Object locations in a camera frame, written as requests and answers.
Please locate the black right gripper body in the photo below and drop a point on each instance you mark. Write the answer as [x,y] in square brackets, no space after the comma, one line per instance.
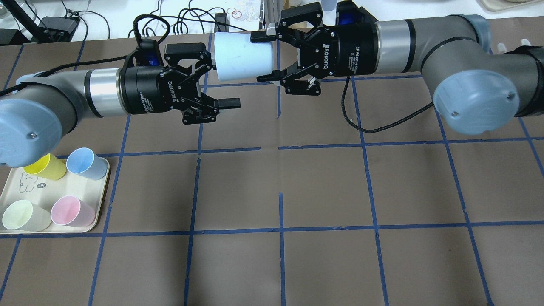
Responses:
[353,46]

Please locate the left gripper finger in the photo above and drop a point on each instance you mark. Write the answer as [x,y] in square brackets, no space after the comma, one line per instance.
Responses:
[205,109]
[176,52]

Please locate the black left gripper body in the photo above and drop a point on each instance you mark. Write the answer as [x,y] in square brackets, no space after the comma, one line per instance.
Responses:
[141,90]

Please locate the grey plastic cup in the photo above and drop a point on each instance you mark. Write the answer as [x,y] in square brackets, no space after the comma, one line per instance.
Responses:
[236,57]

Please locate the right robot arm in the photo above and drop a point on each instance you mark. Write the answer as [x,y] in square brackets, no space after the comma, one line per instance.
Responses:
[473,90]

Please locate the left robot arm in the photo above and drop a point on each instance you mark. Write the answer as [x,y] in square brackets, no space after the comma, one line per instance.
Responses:
[44,108]

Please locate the blue plastic cup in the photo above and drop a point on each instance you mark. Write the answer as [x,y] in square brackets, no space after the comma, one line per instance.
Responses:
[84,162]

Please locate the yellow plastic cup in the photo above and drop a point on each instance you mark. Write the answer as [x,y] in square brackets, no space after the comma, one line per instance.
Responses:
[47,167]

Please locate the pink plastic cup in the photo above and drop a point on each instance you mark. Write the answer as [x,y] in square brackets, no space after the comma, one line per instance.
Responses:
[73,212]

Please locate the cream white plastic cup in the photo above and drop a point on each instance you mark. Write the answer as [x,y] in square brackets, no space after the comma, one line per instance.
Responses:
[26,216]

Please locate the black power adapter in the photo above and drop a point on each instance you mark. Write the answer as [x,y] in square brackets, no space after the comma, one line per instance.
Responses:
[59,29]

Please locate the cream serving tray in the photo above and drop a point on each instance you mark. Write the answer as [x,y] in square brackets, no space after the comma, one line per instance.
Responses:
[44,192]

